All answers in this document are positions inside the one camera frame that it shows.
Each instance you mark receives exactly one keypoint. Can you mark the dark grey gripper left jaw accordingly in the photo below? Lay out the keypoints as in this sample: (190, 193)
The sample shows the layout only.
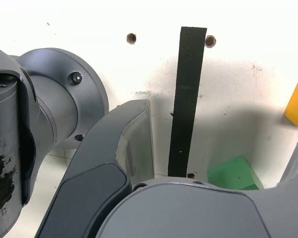
(99, 148)

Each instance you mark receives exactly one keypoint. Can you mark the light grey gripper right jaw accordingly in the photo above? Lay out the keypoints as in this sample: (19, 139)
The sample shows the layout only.
(188, 213)

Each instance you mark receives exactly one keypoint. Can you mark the green cube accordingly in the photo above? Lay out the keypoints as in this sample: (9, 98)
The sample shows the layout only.
(231, 173)

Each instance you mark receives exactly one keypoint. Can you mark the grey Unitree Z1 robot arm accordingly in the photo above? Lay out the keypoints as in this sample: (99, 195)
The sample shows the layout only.
(54, 104)

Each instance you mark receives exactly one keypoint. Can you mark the black tape strip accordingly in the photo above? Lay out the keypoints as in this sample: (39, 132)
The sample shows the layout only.
(187, 99)

